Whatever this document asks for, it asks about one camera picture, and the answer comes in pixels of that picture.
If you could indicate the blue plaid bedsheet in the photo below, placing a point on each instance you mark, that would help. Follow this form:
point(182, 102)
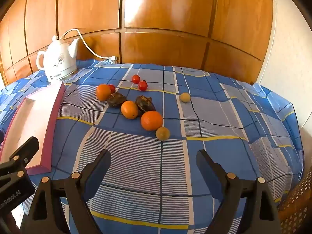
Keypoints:
point(170, 163)

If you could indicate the white power plug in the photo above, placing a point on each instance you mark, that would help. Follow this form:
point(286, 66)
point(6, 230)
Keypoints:
point(112, 59)

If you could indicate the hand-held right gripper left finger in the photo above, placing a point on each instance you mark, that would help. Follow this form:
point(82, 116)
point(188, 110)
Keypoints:
point(101, 168)

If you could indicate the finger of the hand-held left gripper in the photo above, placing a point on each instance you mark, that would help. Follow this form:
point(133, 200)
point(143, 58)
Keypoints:
point(24, 151)

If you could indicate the small yellow-brown longan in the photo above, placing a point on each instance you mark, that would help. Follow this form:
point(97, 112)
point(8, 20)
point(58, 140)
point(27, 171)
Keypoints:
point(185, 97)
point(162, 133)

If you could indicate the orange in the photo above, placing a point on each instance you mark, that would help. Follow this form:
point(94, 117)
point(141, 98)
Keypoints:
point(129, 109)
point(103, 92)
point(151, 120)

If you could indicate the white ceramic electric kettle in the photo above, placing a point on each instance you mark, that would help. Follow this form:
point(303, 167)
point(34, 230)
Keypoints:
point(58, 63)

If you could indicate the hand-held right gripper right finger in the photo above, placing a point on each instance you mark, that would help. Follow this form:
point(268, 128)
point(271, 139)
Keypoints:
point(207, 173)

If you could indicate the red cherry tomato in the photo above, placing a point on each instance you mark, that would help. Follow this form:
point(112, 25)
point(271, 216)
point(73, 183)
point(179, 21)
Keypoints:
point(135, 79)
point(143, 85)
point(112, 88)

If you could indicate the wooden panelled wardrobe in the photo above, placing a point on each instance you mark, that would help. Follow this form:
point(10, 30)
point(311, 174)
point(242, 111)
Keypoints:
point(158, 9)

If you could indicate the brown woven rattan panel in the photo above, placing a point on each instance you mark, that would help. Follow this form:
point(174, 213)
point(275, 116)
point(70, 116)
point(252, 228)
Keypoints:
point(297, 204)

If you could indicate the pink cardboard box tray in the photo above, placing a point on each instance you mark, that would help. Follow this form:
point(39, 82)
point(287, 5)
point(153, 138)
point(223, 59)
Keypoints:
point(31, 117)

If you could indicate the dark wrinkled passion fruit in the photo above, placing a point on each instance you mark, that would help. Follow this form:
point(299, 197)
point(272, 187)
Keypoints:
point(116, 100)
point(145, 104)

